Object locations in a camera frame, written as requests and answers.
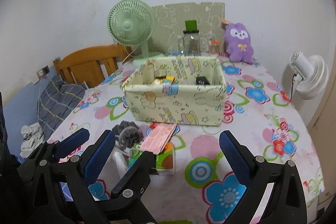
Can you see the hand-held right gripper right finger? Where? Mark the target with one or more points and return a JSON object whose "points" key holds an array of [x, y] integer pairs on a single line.
{"points": [[236, 158]]}

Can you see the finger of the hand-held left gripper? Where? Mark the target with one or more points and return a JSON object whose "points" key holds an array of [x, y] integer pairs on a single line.
{"points": [[72, 141], [134, 176]]}

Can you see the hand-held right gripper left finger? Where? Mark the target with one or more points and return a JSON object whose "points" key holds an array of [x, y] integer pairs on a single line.
{"points": [[101, 158]]}

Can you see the green tissue packet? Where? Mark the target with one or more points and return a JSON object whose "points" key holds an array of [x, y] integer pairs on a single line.
{"points": [[165, 161]]}

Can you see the grey sock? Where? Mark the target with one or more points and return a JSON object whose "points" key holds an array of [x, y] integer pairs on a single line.
{"points": [[128, 134]]}

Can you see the pink packet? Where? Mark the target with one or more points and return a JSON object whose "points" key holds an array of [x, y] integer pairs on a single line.
{"points": [[157, 138]]}

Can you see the yellow patterned fabric storage box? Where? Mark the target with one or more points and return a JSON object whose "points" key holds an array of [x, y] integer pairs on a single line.
{"points": [[157, 106]]}

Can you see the black crinkled packet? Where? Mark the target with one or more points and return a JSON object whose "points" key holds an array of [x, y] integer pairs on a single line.
{"points": [[202, 80]]}

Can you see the yellow black snack packet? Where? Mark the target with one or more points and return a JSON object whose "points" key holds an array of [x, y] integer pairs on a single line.
{"points": [[168, 79]]}

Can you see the white crumpled cloth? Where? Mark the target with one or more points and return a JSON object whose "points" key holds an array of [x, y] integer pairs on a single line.
{"points": [[30, 134]]}

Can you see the grey plaid pillow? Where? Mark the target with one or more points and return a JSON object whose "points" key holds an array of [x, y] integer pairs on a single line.
{"points": [[57, 100]]}

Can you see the wooden bed headboard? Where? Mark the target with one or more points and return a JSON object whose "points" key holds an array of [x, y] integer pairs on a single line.
{"points": [[86, 66]]}

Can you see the dark cloth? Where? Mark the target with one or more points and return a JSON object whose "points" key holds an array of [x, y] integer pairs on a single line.
{"points": [[8, 187]]}

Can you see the beige door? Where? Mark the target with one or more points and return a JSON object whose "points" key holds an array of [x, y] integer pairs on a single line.
{"points": [[319, 119]]}

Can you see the white standing fan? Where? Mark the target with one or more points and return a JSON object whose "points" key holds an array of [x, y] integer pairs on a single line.
{"points": [[312, 77]]}

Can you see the small jar with orange lid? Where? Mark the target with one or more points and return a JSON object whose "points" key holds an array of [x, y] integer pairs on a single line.
{"points": [[214, 48]]}

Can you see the purple plush bunny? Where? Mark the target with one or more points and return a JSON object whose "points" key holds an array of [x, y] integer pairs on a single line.
{"points": [[239, 43]]}

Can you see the glass jar with green lid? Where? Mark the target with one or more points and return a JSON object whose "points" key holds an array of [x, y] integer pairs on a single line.
{"points": [[191, 43]]}

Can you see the green desk fan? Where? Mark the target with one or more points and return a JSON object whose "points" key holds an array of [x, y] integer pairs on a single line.
{"points": [[128, 24]]}

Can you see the green patterned board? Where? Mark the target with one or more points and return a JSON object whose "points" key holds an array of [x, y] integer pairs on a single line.
{"points": [[170, 16]]}

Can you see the wall socket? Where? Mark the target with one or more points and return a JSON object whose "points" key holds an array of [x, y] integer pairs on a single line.
{"points": [[43, 71]]}

